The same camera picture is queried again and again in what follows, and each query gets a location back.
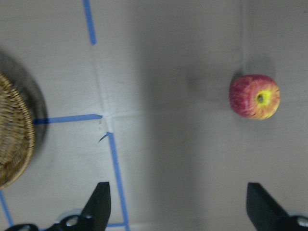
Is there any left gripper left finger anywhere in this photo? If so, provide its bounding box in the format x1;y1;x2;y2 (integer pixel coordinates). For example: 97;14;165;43
4;181;113;231

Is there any round wicker basket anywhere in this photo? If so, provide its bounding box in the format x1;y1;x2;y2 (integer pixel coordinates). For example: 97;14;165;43
0;74;35;189

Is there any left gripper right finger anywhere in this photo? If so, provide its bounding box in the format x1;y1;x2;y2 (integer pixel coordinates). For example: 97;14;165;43
246;182;308;231

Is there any red yellow apple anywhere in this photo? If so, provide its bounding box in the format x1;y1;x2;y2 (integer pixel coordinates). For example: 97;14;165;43
229;75;281;120

